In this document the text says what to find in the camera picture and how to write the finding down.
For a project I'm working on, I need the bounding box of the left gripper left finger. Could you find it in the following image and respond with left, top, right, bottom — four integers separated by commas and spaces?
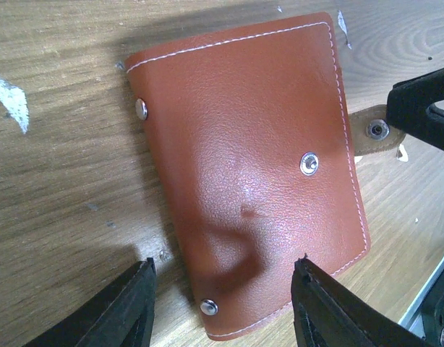
26, 257, 157, 346

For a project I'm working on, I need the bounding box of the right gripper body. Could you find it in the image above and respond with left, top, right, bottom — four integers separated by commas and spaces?
421, 271, 444, 346

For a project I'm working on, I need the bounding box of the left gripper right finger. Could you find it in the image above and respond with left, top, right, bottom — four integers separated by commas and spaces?
291, 257, 429, 347

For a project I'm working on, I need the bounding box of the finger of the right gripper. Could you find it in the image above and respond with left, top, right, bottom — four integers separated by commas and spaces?
386, 68, 444, 151

